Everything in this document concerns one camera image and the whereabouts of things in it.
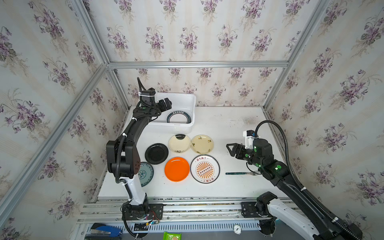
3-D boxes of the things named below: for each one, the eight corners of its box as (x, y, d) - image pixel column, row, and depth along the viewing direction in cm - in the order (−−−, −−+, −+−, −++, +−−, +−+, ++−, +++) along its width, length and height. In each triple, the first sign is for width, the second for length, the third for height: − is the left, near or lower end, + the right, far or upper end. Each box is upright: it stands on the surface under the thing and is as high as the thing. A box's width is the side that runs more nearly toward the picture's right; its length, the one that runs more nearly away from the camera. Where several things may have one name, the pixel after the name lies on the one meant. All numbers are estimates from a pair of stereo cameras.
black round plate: (144, 164, 90) (142, 162, 88) (148, 145, 99) (147, 143, 97) (167, 164, 91) (166, 162, 88) (169, 145, 99) (169, 143, 97)
